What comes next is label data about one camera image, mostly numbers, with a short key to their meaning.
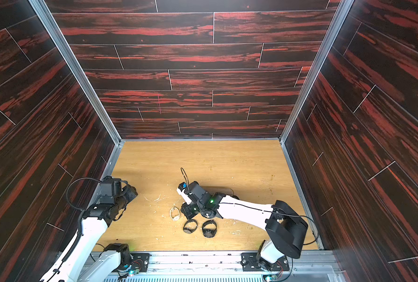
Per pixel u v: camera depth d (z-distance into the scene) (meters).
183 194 0.64
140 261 0.73
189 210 0.70
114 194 0.61
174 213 0.87
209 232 0.78
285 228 0.43
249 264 0.73
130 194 0.73
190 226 0.84
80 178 0.68
